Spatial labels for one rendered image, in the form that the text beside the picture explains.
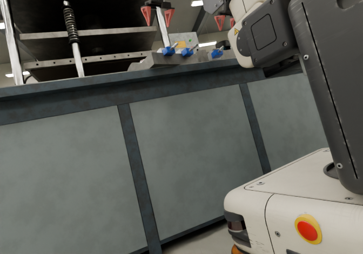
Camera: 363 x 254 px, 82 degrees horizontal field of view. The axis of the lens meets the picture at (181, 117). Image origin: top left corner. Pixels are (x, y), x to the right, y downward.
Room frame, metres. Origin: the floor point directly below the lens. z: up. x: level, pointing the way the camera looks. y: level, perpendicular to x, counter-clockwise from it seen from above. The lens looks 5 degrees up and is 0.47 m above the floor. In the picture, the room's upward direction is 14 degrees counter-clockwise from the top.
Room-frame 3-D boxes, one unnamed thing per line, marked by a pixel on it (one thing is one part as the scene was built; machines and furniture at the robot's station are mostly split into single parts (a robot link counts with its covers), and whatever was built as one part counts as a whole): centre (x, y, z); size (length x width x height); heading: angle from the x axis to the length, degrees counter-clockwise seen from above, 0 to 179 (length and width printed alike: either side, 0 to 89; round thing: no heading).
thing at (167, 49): (0.90, -0.02, 0.85); 0.13 x 0.05 x 0.05; 36
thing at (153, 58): (1.15, 0.10, 0.85); 0.50 x 0.26 x 0.11; 36
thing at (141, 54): (2.03, 0.66, 1.26); 1.10 x 0.74 x 0.05; 109
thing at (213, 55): (1.00, -0.25, 0.83); 0.13 x 0.05 x 0.05; 15
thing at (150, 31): (2.04, 0.66, 1.51); 1.10 x 0.70 x 0.05; 109
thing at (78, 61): (1.61, 0.69, 1.10); 0.05 x 0.05 x 1.30
